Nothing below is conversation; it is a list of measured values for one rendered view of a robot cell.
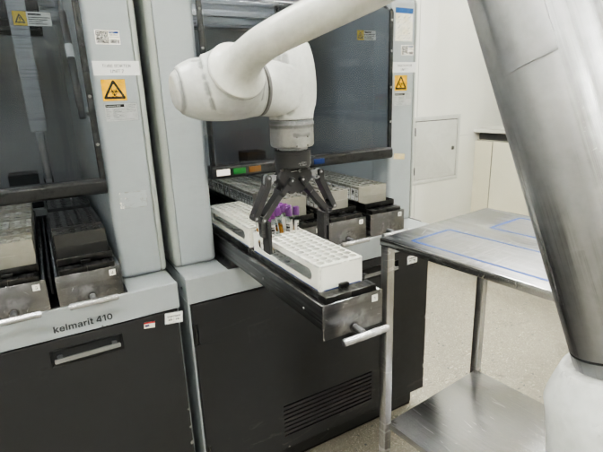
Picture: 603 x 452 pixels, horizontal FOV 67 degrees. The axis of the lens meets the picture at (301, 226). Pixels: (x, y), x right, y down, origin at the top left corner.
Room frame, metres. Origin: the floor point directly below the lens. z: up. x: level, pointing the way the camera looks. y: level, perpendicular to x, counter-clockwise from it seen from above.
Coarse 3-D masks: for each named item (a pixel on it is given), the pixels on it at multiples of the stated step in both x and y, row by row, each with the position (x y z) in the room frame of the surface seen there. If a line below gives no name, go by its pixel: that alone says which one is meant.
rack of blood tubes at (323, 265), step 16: (256, 240) 1.01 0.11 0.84; (272, 240) 0.94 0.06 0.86; (288, 240) 0.94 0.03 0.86; (304, 240) 0.93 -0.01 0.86; (320, 240) 0.93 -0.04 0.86; (272, 256) 0.94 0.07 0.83; (288, 256) 0.94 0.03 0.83; (304, 256) 0.83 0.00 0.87; (320, 256) 0.83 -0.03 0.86; (336, 256) 0.82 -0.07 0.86; (352, 256) 0.82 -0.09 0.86; (304, 272) 0.89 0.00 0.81; (320, 272) 0.77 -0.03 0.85; (336, 272) 0.79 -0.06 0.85; (352, 272) 0.81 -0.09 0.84; (320, 288) 0.77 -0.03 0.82
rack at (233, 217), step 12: (216, 204) 1.31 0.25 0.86; (228, 204) 1.30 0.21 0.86; (240, 204) 1.30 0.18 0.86; (216, 216) 1.31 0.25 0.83; (228, 216) 1.17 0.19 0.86; (240, 216) 1.16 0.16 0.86; (228, 228) 1.24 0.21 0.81; (240, 228) 1.09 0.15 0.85; (252, 228) 1.05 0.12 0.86; (240, 240) 1.09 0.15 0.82; (252, 240) 1.05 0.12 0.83
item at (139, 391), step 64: (128, 0) 1.12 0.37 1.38; (128, 128) 1.10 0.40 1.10; (128, 192) 1.09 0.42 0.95; (128, 256) 1.08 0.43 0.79; (64, 320) 0.92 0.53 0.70; (128, 320) 0.99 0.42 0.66; (0, 384) 0.85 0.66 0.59; (64, 384) 0.91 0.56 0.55; (128, 384) 0.97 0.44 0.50; (0, 448) 0.84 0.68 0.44; (64, 448) 0.89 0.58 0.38; (128, 448) 0.96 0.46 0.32; (192, 448) 1.04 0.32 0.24
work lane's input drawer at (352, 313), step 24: (216, 240) 1.21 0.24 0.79; (240, 264) 1.06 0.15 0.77; (264, 264) 0.96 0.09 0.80; (288, 288) 0.84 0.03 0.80; (312, 288) 0.79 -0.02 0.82; (336, 288) 0.78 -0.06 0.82; (360, 288) 0.78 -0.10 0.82; (312, 312) 0.76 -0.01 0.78; (336, 312) 0.75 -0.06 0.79; (360, 312) 0.77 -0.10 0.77; (336, 336) 0.74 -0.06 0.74; (360, 336) 0.72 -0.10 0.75
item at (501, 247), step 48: (384, 240) 1.06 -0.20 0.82; (432, 240) 1.03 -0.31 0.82; (480, 240) 1.02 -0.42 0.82; (528, 240) 1.01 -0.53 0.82; (384, 288) 1.06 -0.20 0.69; (480, 288) 1.30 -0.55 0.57; (528, 288) 0.76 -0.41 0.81; (384, 336) 1.06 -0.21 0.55; (480, 336) 1.30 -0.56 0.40; (384, 384) 1.06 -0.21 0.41; (480, 384) 1.22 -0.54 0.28; (384, 432) 1.06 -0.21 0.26; (432, 432) 1.02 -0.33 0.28; (480, 432) 1.02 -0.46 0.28; (528, 432) 1.01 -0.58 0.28
